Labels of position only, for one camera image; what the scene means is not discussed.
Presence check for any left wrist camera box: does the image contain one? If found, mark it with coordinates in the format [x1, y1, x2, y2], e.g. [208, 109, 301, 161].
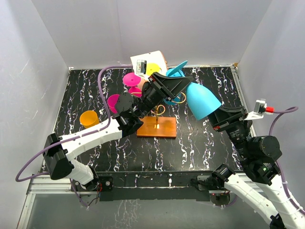
[135, 60, 147, 75]

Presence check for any white cylindrical container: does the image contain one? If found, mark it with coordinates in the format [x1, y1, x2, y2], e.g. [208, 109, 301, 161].
[130, 51, 168, 72]

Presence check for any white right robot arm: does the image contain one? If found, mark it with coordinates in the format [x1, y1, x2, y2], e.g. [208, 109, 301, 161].
[208, 106, 305, 229]

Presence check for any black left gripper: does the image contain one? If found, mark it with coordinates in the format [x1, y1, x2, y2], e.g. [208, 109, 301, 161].
[136, 73, 193, 120]

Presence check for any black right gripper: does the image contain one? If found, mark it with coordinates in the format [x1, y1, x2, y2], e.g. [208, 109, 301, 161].
[201, 101, 251, 157]

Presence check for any pink wine glass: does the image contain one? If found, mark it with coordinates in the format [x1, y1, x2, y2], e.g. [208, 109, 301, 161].
[107, 94, 120, 114]
[123, 73, 142, 97]

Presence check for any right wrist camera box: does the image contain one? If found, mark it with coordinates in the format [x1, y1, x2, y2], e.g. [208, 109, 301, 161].
[244, 99, 275, 120]

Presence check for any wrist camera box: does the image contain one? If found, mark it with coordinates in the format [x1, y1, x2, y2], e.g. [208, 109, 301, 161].
[135, 60, 147, 75]
[244, 99, 275, 120]

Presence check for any gold wire wine glass rack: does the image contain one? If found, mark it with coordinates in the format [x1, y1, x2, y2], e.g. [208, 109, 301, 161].
[136, 104, 177, 139]

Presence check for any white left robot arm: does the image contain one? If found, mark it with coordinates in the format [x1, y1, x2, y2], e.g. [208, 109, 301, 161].
[43, 72, 193, 190]

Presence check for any blue wine glass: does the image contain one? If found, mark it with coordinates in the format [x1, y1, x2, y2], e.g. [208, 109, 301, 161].
[170, 60, 223, 121]
[164, 69, 184, 105]

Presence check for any orange wine glass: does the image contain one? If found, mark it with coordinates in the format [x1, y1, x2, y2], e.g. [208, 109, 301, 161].
[145, 62, 162, 76]
[79, 110, 99, 128]

